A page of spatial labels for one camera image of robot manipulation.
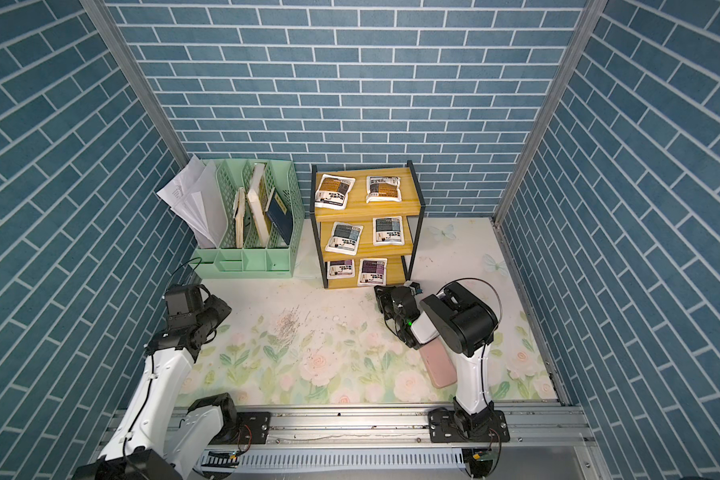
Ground wooden black-frame three-tier shelf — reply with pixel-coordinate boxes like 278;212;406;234
309;161;426;289

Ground green plastic file organizer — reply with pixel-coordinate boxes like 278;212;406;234
192;159;305;280

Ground floral table mat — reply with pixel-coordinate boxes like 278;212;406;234
178;217;556;406

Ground teal coffee bag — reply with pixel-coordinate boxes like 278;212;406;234
325;222;363;256
372;216;405;246

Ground pink eyeglass case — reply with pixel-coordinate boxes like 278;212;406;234
419;338;457;389

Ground thin beige book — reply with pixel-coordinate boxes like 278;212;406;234
233;187;246;249

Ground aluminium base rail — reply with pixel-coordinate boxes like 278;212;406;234
80;400;613;480

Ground white paper sheets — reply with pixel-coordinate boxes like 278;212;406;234
156;155;228;249

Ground dark navy notebook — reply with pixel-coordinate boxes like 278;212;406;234
265;189;293;245

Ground purple coffee bag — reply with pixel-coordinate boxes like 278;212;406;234
327;259;356;280
357;258;387;287

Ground yellow coffee bag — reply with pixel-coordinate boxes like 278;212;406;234
366;176;402;203
314;174;356;210

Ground thick cream book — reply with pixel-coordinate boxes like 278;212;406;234
246;163;271;248

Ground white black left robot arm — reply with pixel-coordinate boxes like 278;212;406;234
73;284;240;479

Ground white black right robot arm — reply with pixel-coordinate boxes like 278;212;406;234
374;278;503;441

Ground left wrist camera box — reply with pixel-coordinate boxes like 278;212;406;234
163;285;204;316

